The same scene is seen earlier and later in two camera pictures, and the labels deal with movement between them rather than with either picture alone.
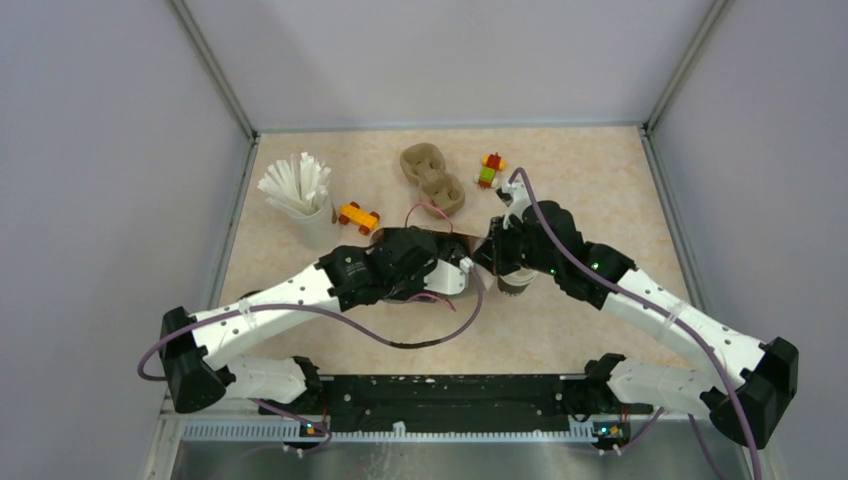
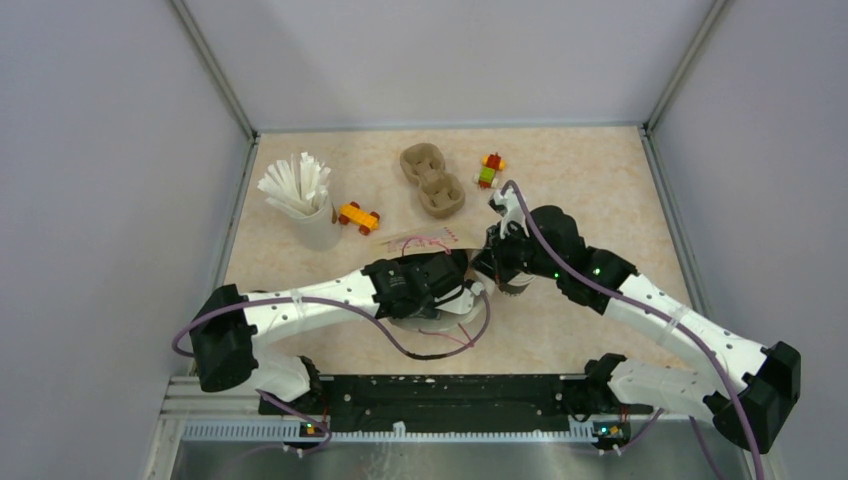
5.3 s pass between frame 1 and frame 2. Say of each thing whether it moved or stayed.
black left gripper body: moved
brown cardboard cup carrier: stayed
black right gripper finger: stayed
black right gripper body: stayed
